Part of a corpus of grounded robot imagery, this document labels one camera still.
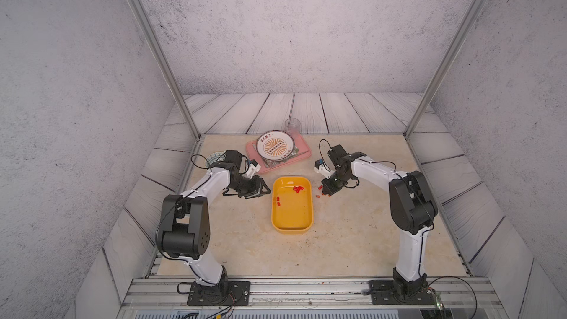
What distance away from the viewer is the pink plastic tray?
1107 mm

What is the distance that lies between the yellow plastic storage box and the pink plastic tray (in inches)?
3.9

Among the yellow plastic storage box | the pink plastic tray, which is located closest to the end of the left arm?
the yellow plastic storage box

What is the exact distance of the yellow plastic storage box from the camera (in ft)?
2.82

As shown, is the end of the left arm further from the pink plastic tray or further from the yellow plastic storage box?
the pink plastic tray
